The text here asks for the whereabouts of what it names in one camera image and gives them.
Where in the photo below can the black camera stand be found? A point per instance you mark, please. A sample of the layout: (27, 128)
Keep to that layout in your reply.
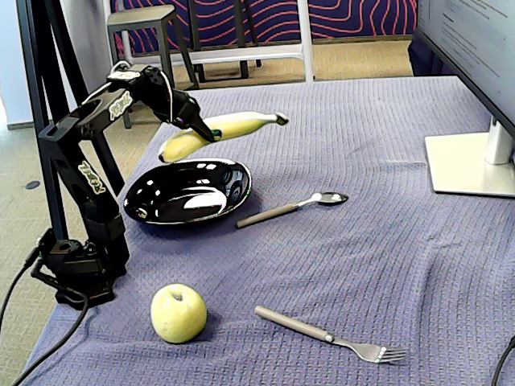
(36, 60)

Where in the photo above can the yellow banana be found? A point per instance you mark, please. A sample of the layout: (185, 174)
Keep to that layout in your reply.
(241, 122)

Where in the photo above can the glossy black plate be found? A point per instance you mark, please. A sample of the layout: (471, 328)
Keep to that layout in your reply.
(181, 201)

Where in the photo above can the purple panel with red lines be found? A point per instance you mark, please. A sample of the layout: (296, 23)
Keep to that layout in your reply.
(354, 18)

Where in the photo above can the black floor disc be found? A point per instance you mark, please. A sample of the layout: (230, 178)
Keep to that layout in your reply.
(32, 185)

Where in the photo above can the black chair legs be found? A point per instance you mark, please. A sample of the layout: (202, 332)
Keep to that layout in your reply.
(241, 40)

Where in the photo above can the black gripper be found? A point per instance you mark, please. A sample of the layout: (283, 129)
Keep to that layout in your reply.
(189, 113)

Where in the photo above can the monitor with silver stand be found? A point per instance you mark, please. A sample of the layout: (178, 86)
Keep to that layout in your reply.
(462, 165)

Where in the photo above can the white table frame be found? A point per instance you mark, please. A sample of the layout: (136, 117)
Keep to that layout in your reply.
(306, 40)

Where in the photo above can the grey stool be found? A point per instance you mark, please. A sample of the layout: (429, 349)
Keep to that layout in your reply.
(141, 18)

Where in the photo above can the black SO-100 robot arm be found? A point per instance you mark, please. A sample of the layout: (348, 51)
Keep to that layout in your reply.
(104, 233)

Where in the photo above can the blue waffle cloth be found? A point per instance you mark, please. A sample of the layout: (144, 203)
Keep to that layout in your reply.
(362, 140)

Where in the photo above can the green apple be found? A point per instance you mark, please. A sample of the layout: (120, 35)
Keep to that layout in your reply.
(179, 313)

